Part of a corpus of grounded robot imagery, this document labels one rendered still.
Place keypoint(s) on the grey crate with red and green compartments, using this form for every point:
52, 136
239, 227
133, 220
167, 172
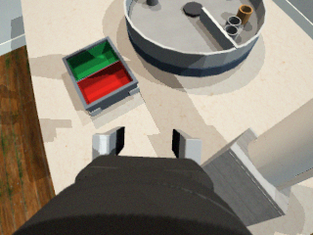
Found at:
104, 61

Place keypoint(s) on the grey round turntable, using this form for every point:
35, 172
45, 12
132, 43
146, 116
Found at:
195, 27

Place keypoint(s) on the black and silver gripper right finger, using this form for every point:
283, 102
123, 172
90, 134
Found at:
186, 147

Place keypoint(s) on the grey metal sleeve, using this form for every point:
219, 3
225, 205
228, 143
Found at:
234, 21
231, 30
152, 2

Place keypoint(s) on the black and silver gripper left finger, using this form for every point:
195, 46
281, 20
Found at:
108, 143

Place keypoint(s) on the bronze bushing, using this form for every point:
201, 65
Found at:
244, 13

